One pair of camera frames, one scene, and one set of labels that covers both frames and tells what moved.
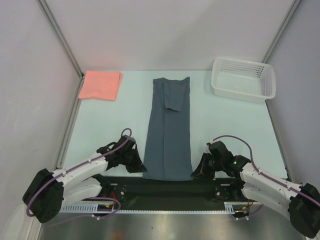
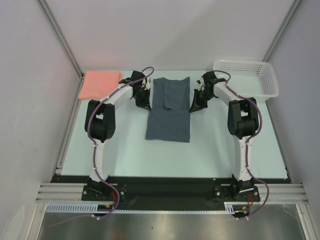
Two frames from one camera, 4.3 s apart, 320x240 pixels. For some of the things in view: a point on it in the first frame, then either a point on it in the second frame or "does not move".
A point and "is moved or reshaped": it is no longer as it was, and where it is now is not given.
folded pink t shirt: (102, 85) does not move
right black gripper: (206, 163) to (198, 99)
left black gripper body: (125, 157) to (142, 99)
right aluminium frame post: (296, 4) does not move
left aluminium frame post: (45, 8) does not move
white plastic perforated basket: (243, 80) does not move
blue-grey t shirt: (168, 154) is moved or reshaped
